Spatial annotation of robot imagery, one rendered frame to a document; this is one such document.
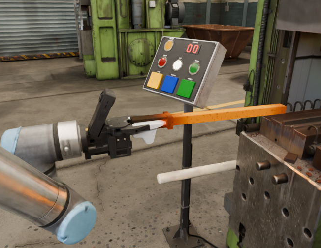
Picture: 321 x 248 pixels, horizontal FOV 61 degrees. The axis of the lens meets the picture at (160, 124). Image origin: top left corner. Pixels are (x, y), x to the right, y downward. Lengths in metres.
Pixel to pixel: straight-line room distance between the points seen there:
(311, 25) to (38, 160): 0.76
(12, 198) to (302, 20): 0.81
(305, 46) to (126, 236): 1.44
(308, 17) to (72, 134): 0.68
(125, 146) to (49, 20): 7.90
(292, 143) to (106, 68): 4.90
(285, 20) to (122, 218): 1.56
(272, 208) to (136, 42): 4.87
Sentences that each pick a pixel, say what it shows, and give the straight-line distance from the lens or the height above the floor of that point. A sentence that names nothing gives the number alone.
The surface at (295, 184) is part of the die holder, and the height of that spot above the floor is 0.87.
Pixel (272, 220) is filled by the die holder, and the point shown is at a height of 0.70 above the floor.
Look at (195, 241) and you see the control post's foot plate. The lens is 1.85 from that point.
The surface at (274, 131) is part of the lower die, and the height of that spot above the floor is 0.95.
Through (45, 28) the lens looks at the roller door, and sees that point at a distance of 8.49.
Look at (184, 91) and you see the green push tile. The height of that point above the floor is 1.00.
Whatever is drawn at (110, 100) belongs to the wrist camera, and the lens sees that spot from 0.64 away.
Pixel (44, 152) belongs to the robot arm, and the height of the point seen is 1.04.
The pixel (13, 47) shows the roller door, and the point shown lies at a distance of 8.49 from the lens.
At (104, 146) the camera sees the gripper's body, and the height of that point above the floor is 1.02.
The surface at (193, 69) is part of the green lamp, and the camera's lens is 1.22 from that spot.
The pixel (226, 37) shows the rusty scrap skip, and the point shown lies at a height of 0.65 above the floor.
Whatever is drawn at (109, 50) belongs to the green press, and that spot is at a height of 0.55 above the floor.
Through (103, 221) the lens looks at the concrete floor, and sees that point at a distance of 2.01.
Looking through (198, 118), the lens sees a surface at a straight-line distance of 0.73.
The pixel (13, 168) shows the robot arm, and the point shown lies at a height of 1.09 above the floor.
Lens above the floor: 1.33
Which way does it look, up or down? 23 degrees down
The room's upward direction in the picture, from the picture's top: straight up
